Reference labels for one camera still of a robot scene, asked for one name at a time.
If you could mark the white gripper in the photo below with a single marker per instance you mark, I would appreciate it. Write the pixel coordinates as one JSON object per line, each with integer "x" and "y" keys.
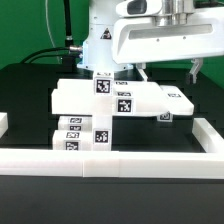
{"x": 166, "y": 30}

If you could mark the white marker cube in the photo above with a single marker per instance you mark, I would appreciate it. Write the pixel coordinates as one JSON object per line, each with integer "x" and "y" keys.
{"x": 167, "y": 117}
{"x": 103, "y": 81}

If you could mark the white chair seat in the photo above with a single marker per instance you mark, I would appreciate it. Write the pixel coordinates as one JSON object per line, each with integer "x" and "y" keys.
{"x": 102, "y": 132}

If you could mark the white chair back frame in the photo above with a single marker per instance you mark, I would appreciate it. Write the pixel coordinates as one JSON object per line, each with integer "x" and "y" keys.
{"x": 128, "y": 98}

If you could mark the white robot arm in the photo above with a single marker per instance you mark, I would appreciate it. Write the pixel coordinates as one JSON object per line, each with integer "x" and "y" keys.
{"x": 97, "y": 48}

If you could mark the white block at left edge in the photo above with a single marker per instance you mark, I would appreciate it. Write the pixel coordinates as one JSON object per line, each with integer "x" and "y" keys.
{"x": 3, "y": 122}

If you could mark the white U-shaped fence frame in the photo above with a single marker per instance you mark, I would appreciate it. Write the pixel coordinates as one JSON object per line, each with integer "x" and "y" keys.
{"x": 206, "y": 165}

